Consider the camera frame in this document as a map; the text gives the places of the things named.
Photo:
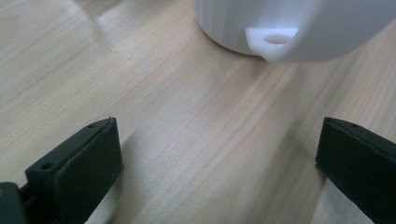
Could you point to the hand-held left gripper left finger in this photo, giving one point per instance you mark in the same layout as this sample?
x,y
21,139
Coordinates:
x,y
77,174

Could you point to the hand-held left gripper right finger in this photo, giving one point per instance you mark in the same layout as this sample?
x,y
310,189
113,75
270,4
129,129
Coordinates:
x,y
358,165

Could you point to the white plastic container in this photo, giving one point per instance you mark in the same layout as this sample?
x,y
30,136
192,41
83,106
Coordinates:
x,y
327,28

